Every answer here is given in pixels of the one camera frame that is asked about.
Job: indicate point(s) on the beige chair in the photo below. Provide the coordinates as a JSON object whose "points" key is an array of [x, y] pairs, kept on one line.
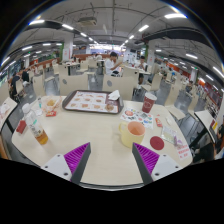
{"points": [[69, 84], [124, 85]]}

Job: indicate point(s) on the clear plastic bag with food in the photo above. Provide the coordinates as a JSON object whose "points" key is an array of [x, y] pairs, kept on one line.
{"points": [[49, 103]]}

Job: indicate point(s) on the yellow mug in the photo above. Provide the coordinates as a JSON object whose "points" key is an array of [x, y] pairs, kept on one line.
{"points": [[132, 132]]}

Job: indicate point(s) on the colourful sticker sheet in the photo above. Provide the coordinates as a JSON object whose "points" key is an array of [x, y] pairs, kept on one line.
{"points": [[145, 119]]}

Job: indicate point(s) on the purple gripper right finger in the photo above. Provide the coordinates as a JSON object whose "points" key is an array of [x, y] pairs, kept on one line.
{"points": [[153, 166]]}

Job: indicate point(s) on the red ketchup packet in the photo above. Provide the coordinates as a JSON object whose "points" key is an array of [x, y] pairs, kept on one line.
{"points": [[51, 114]]}

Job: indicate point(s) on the white crumpled napkin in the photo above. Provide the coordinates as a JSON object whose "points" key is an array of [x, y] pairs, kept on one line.
{"points": [[114, 95]]}

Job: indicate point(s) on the red paper cup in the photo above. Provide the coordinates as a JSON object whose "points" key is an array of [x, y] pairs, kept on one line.
{"points": [[148, 102]]}

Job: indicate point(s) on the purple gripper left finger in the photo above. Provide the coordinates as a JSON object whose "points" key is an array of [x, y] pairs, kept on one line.
{"points": [[70, 166]]}

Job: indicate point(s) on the beige chair back right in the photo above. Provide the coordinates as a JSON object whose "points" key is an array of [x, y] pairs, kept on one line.
{"points": [[124, 85]]}

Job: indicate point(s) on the red round lid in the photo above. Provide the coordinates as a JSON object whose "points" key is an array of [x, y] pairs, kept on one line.
{"points": [[157, 143]]}

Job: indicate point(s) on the seated person at right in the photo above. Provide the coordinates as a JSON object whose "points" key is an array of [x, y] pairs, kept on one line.
{"points": [[142, 65]]}

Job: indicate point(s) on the clear bottle with tea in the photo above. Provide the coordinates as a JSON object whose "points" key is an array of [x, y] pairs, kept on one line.
{"points": [[34, 124]]}

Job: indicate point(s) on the beige chair back left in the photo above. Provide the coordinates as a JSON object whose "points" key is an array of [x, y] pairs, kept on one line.
{"points": [[69, 84]]}

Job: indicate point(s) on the dark food tray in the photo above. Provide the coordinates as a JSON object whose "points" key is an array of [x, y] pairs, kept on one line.
{"points": [[92, 101]]}

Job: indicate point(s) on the person in white shirt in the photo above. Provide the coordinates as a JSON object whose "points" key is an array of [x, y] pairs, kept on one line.
{"points": [[111, 65]]}

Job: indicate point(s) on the small red packet right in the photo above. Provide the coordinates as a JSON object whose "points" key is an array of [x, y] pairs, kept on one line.
{"points": [[158, 122]]}

